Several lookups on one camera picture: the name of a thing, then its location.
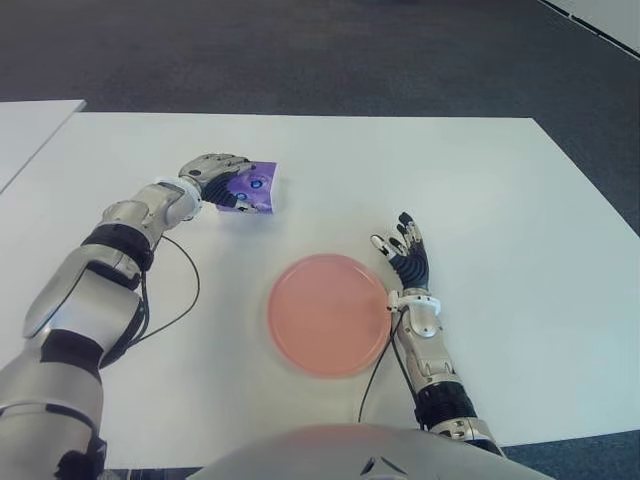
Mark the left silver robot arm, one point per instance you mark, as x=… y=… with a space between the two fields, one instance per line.
x=80 y=300

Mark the pink round plate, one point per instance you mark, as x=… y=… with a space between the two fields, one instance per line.
x=327 y=317

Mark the white side table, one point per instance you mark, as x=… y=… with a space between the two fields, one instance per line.
x=30 y=130

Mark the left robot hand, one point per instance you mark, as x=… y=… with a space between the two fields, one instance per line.
x=210 y=164

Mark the purple tissue paper pack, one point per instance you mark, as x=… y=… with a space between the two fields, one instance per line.
x=260 y=192

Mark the silver robot torso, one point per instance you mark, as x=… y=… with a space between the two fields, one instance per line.
x=360 y=455

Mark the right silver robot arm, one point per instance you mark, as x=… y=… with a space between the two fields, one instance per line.
x=432 y=355

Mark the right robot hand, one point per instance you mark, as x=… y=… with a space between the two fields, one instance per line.
x=414 y=265

